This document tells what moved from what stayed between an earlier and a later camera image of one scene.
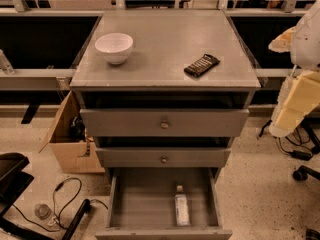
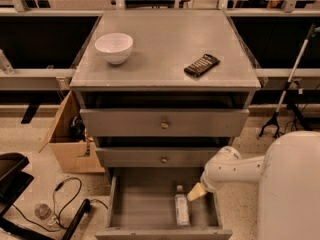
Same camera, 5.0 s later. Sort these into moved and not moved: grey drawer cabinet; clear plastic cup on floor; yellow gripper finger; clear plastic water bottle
Moved: yellow gripper finger
Not moved: clear plastic water bottle; clear plastic cup on floor; grey drawer cabinet
